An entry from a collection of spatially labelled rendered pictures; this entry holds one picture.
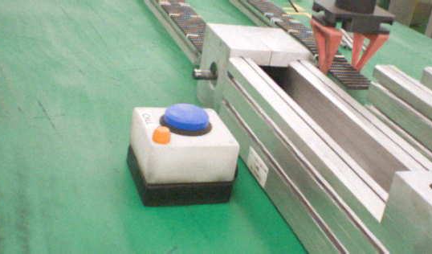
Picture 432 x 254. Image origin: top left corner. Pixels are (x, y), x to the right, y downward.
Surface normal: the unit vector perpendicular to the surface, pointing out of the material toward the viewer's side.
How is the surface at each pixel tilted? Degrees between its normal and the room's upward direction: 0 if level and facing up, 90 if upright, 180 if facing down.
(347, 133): 90
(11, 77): 0
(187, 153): 90
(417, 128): 90
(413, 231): 90
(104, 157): 0
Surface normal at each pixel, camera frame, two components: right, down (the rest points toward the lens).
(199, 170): 0.36, 0.43
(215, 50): -0.91, -0.01
